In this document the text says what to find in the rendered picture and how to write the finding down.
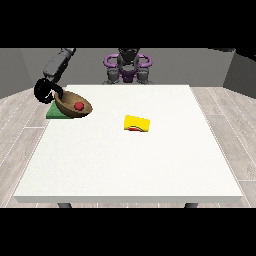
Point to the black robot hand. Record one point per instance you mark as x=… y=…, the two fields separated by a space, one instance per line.
x=43 y=90

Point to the brown wooden bowl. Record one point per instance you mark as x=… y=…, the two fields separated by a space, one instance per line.
x=70 y=104

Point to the green square pad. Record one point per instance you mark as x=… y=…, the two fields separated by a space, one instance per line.
x=55 y=112

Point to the small red ball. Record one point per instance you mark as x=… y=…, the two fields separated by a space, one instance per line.
x=79 y=106

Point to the grey robot trunk purple rings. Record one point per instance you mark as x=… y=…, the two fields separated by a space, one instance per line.
x=127 y=68

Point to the dark table leg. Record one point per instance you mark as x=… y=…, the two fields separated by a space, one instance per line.
x=64 y=205
x=191 y=205

